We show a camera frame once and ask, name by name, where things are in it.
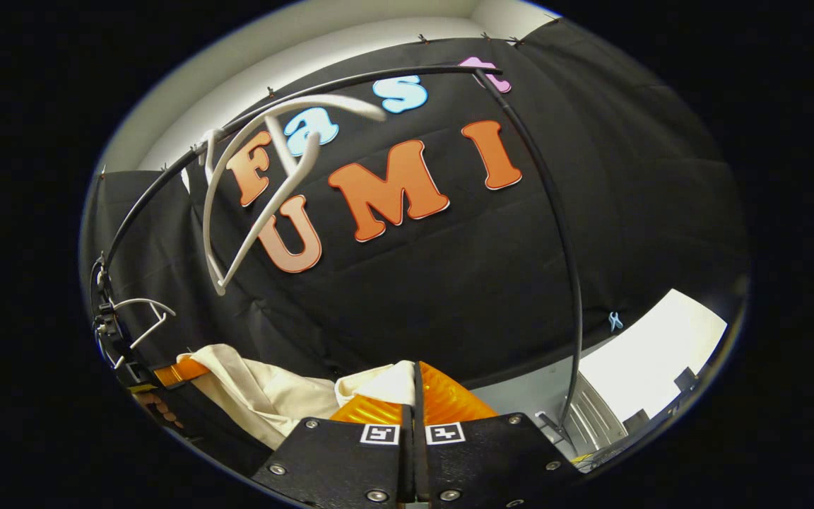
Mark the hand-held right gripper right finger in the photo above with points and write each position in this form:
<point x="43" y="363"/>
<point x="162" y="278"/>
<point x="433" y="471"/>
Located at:
<point x="492" y="459"/>

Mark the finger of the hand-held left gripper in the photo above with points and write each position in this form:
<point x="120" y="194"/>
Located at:
<point x="181" y="372"/>

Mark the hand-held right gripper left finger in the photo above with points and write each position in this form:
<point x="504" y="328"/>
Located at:
<point x="336" y="459"/>

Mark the cream button shirt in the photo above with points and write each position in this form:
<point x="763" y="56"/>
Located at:
<point x="273" y="399"/>

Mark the white plastic clothes hanger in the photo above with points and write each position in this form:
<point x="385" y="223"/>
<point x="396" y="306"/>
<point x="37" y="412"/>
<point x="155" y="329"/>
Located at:
<point x="140" y="300"/>
<point x="336" y="102"/>

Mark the black metal clothes rack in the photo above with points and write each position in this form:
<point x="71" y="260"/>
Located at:
<point x="579" y="304"/>

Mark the black backdrop cloth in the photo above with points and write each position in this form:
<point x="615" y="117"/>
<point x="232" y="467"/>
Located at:
<point x="449" y="283"/>

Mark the blue plastic clip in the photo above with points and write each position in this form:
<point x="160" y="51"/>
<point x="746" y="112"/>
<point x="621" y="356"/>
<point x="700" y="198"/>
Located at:
<point x="615" y="322"/>

